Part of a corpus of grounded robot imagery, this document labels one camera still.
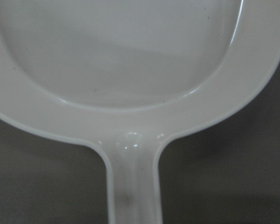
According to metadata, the beige plastic dustpan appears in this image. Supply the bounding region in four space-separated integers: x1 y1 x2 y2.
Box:
0 0 280 224

